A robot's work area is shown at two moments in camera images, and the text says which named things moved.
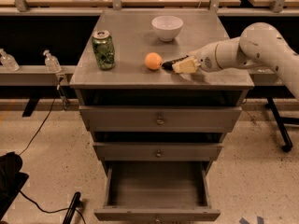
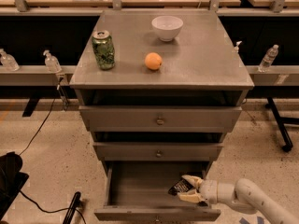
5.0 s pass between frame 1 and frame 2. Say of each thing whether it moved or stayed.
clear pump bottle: stayed
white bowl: stayed
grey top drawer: stayed
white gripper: moved
